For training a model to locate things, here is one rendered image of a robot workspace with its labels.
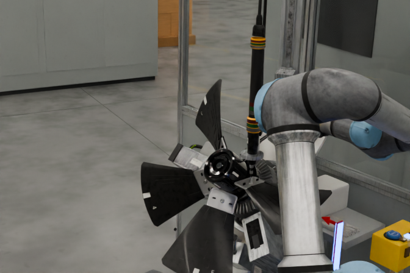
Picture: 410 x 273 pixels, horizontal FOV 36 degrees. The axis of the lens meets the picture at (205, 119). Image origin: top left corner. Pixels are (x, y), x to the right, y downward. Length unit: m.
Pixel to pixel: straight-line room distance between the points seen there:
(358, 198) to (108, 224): 2.11
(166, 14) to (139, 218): 6.04
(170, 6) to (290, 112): 8.71
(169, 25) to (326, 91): 8.82
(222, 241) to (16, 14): 5.54
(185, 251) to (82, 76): 5.73
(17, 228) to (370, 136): 3.10
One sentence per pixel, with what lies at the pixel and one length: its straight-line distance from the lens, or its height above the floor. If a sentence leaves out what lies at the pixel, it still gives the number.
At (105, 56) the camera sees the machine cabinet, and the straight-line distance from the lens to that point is 7.61.
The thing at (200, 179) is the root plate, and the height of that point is 1.14.
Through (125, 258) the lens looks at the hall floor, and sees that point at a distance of 3.91.
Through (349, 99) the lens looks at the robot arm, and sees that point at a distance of 1.33.
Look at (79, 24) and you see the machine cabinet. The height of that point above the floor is 0.75.
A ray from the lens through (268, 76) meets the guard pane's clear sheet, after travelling 2.87.
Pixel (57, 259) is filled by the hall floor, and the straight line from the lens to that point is 3.96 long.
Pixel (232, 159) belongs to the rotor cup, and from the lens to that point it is 1.97.
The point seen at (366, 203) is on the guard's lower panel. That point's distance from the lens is 2.63.
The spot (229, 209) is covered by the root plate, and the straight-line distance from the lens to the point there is 2.02.
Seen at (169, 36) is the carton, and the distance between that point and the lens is 10.02.
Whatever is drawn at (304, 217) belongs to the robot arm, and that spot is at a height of 1.38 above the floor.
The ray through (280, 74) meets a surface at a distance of 2.46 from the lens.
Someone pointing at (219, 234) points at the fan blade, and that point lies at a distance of 1.99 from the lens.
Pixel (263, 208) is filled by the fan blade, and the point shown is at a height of 1.17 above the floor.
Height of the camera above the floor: 1.97
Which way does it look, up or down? 18 degrees down
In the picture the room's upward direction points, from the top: 2 degrees clockwise
